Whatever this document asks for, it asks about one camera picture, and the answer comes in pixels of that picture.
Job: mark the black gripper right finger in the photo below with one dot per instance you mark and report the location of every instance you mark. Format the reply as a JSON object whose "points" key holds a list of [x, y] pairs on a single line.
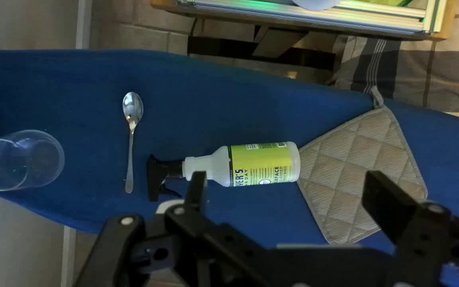
{"points": [[391, 204]]}

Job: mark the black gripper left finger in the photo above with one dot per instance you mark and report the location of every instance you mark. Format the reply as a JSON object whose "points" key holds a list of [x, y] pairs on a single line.
{"points": [[196, 186]]}

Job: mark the white spray bottle yellow label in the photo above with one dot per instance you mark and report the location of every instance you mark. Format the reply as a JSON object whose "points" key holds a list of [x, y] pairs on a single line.
{"points": [[262, 164]]}

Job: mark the beige quilted pot holder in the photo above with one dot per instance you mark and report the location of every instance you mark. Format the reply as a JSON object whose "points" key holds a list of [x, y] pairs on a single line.
{"points": [[357, 169]]}

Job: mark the blue ironing board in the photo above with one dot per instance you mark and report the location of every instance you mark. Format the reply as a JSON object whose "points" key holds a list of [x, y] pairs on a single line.
{"points": [[240, 105]]}

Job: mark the silver metal spoon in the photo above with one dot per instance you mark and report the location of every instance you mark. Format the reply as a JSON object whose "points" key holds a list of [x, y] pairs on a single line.
{"points": [[133, 108]]}

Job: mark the plaid bed blanket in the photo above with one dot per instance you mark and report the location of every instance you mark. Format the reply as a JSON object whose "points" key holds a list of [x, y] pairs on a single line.
{"points": [[399, 68]]}

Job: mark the clear plastic cup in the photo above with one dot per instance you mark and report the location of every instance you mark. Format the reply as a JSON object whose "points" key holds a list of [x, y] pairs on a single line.
{"points": [[28, 159]]}

